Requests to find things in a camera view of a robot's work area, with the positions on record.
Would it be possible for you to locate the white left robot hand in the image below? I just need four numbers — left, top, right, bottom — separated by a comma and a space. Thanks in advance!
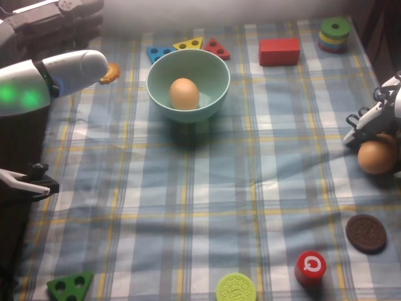
0, 0, 109, 117

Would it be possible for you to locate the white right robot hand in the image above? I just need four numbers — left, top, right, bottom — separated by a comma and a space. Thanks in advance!
343, 71, 401, 179

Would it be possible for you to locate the brown egg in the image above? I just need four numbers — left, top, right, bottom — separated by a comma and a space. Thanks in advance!
357, 133, 399, 175
170, 78, 200, 110

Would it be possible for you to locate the mint green bowl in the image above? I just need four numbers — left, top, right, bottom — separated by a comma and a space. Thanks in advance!
146, 49, 231, 123

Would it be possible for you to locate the tan round biscuit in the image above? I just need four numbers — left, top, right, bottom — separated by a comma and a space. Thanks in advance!
99, 62, 121, 85

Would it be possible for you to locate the blue triangle block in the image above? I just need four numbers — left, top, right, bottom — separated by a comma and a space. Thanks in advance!
146, 46, 178, 65

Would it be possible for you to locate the red rectangular block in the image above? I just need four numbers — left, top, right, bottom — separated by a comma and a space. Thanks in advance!
258, 38, 301, 66

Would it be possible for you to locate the chocolate sandwich cookie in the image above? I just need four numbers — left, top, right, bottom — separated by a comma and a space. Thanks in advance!
345, 214, 387, 255

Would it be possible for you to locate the yellow triangle block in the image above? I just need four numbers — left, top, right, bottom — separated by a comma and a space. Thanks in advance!
172, 36, 204, 51

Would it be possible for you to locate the red triangle block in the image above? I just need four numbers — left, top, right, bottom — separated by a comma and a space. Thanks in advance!
203, 38, 231, 61

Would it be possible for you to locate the red cylinder block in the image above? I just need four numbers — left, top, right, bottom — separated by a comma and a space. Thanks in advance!
294, 250, 327, 287

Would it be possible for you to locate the blue plaid cloth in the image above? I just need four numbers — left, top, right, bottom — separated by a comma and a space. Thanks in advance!
18, 20, 401, 301

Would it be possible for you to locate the green sandwich cookie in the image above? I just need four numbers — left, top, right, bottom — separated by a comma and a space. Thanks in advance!
216, 272, 257, 301

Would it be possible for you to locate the green triangle block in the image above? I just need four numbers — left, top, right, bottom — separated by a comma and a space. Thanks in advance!
46, 270, 95, 301

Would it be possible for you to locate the red wooden ring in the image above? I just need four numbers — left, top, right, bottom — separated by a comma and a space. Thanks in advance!
320, 45, 347, 55

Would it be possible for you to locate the blue wooden ring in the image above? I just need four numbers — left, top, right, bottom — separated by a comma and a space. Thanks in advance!
318, 40, 348, 51

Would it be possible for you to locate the yellow wooden ring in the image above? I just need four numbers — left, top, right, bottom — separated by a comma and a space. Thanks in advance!
318, 34, 350, 47

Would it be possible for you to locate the green wooden ring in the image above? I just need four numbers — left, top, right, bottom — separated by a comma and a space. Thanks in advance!
319, 17, 351, 41

